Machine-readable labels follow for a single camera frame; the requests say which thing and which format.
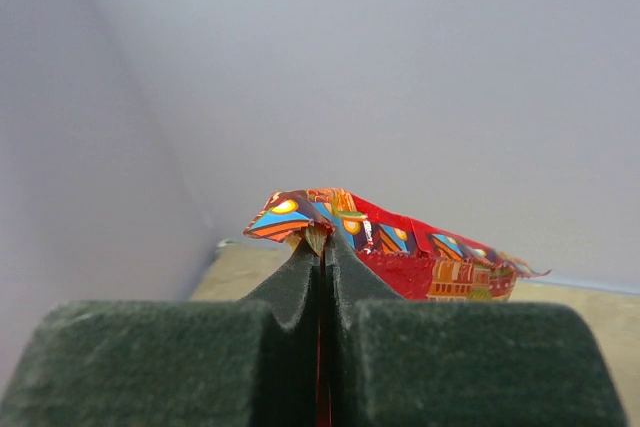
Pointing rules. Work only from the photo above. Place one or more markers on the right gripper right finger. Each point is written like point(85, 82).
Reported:
point(397, 362)

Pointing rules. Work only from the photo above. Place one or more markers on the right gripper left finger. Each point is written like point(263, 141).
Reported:
point(248, 362)

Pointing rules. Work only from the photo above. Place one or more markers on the red cookie snack packet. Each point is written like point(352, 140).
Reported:
point(417, 260)

